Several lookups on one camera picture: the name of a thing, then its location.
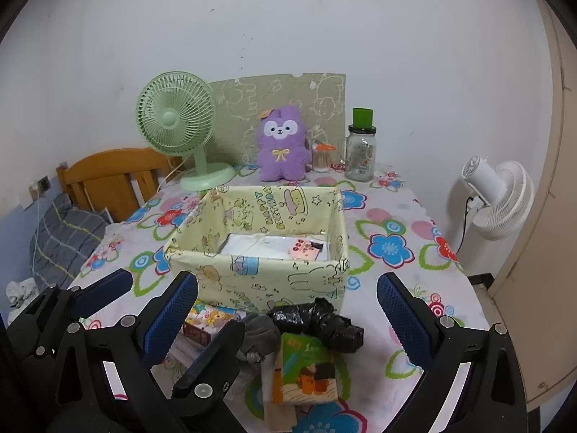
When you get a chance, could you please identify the yellow printed fabric storage box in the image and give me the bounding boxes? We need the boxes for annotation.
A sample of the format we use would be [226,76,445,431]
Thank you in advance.
[163,184,351,314]

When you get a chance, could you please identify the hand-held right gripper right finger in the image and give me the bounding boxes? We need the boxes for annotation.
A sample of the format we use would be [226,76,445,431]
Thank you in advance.
[376,272,530,433]

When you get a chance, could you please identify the beige cupboard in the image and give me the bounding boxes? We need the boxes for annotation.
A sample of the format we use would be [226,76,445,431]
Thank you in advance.
[489,0,577,411]

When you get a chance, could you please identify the white standing fan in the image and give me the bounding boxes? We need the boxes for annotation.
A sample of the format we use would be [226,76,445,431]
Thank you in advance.
[461,156,535,241]

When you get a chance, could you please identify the green desk fan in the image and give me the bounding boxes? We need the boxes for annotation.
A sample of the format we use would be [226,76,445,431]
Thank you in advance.
[135,71,237,191]

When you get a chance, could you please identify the glass jar with green lid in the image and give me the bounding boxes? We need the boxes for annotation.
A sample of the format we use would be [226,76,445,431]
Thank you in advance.
[338,107,378,182]

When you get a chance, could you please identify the white cloth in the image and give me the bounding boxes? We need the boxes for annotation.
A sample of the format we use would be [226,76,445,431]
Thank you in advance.
[164,334,212,371]
[5,277,41,310]

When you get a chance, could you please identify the grey sock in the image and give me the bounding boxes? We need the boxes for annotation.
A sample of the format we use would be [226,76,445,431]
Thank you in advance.
[238,313,282,364]

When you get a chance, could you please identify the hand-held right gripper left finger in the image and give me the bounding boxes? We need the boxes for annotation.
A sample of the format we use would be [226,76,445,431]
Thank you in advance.
[47,271,200,433]

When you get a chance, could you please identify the cotton swab jar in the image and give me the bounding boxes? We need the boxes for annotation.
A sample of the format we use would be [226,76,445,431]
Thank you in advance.
[312,140,336,173]

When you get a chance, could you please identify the wall socket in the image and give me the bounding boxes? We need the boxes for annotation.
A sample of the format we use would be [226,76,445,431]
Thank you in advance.
[28,175,51,199]

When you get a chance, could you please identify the grey plaid pillow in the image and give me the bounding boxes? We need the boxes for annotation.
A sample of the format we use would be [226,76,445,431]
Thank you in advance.
[29,194,111,289]

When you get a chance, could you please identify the black plastic bag bundle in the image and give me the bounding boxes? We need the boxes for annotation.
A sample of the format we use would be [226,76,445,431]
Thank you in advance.
[266,298,365,353]

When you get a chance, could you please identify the wooden headboard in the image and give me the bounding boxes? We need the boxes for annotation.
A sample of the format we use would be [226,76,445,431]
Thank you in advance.
[56,146,183,224]

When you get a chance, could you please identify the white fan cable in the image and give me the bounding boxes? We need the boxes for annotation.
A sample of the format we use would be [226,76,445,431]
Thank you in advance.
[158,156,190,185]

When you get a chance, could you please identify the purple plush toy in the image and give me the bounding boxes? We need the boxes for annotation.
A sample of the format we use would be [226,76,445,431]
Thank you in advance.
[256,105,313,182]

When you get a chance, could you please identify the black fan cable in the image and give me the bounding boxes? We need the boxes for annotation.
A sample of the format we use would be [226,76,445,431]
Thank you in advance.
[455,196,476,253]

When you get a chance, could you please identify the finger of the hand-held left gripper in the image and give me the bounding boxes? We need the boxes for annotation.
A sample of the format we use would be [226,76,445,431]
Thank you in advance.
[172,320,247,413]
[67,268,134,319]

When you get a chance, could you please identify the white crumpled cloth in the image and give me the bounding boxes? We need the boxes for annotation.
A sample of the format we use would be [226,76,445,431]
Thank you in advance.
[5,277,41,310]

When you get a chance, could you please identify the colourful cartoon small box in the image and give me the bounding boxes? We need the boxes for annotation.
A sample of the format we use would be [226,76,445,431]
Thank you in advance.
[182,304,246,346]

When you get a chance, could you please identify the green printed board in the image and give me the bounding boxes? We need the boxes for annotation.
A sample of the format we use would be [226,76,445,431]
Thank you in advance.
[208,72,348,165]

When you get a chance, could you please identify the white flat package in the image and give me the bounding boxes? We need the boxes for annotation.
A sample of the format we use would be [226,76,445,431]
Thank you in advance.
[220,233,298,262]

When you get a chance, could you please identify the pink card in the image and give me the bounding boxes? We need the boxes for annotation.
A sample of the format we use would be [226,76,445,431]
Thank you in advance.
[287,239,325,262]

